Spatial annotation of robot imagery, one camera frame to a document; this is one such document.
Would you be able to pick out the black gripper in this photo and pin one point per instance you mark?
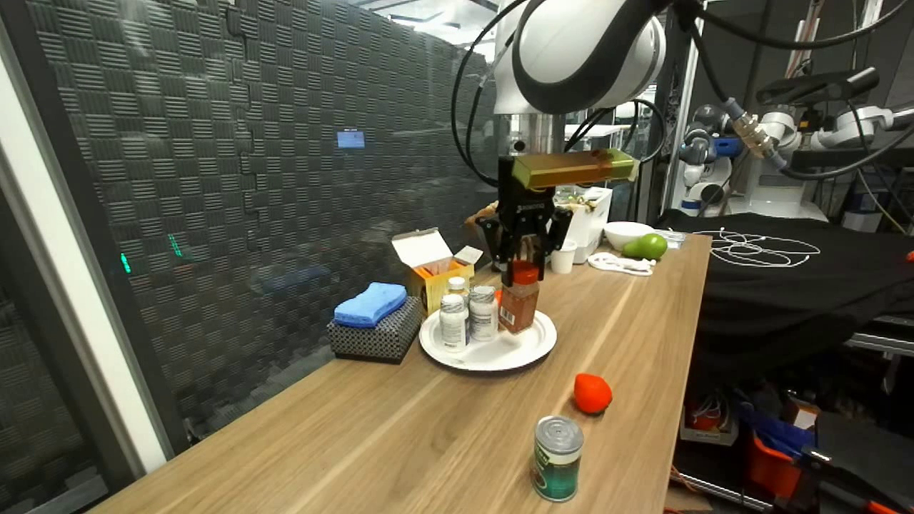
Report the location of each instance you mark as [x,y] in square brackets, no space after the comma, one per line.
[525,200]

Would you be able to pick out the spice jar with orange lid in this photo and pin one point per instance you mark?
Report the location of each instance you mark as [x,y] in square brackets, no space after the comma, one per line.
[518,304]

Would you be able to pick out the small white yellow-label bottle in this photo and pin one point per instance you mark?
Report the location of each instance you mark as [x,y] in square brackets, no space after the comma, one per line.
[459,285]

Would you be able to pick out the white blue-label pill bottle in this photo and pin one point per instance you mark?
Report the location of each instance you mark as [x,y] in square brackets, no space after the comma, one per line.
[485,311]

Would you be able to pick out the white plain-label pill bottle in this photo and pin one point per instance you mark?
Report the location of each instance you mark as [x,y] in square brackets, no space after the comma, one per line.
[453,323]

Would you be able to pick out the red toy tomato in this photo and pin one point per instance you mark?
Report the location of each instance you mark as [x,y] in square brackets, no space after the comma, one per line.
[592,395]

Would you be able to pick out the green-label tin can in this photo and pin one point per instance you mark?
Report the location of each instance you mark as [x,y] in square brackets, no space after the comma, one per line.
[558,460]

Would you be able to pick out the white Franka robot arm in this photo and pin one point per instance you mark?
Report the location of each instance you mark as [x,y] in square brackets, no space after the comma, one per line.
[582,46]

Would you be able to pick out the white round plate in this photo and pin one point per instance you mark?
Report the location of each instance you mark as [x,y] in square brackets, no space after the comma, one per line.
[495,354]

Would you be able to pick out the white paper cup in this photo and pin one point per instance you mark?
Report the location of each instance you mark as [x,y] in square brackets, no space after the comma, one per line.
[562,260]

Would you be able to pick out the open yellow cardboard box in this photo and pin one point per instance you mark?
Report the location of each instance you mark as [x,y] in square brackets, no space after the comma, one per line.
[432,273]

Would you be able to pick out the green round pod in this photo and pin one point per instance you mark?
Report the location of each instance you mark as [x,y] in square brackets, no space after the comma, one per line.
[652,245]

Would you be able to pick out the blue sponge cloth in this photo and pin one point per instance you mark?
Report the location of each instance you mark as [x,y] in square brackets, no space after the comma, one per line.
[369,304]

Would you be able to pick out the white lab equipment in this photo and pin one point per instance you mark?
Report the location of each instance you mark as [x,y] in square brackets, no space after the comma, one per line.
[800,200]

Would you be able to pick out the black cloth covered table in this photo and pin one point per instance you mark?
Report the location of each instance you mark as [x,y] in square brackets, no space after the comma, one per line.
[809,294]

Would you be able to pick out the red storage bin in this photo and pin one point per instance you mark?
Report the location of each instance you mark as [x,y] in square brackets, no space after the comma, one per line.
[773,470]

